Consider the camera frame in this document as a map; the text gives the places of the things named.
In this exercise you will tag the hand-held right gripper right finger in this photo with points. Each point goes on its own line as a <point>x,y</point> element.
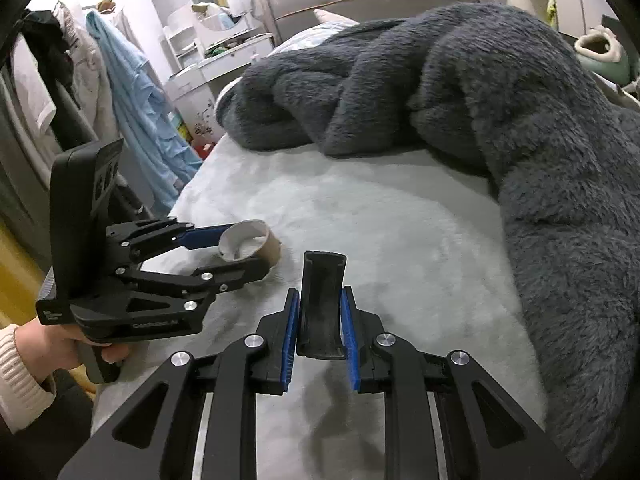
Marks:
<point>350,340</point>

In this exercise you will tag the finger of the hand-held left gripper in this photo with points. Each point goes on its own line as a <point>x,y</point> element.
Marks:
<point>205,237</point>
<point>240,272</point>

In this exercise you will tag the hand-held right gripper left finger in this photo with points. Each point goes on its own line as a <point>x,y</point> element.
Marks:
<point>292,340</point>

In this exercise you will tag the cardboard tape roll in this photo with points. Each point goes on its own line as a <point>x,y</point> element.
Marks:
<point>250,245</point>

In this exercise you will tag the black plastic case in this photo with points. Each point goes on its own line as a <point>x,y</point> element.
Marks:
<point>322,305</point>

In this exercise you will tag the person's left forearm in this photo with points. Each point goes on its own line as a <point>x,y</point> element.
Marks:
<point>22,385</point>

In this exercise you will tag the person's left hand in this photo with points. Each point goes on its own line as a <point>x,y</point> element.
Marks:
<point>50,350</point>

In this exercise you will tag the yellow plastic object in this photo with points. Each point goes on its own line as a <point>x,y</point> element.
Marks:
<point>17,270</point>

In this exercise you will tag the small red box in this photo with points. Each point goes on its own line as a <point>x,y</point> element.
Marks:
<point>202,150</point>

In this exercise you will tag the bed with grey sheet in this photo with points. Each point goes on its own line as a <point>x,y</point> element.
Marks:
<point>375,220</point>

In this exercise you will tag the light blue robe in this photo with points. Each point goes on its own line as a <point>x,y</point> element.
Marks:
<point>135,110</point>

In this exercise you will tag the white shirt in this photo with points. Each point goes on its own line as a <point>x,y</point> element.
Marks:
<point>35,95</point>

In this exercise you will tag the cream fleece garment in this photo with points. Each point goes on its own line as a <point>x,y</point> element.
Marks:
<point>90,70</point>

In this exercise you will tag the black garment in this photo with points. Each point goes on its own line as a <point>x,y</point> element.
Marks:
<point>50,55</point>

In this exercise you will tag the white vanity table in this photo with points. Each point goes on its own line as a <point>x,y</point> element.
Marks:
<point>220,67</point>

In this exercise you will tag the dark grey fluffy blanket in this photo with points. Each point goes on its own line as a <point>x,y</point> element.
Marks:
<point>500,135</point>

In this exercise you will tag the pale pillow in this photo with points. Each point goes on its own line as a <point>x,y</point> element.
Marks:
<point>332,16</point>

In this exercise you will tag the cardboard box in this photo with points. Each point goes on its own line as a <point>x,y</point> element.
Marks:
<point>518,1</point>

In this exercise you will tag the green and white plush toy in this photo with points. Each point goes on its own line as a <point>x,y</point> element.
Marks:
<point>600,55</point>

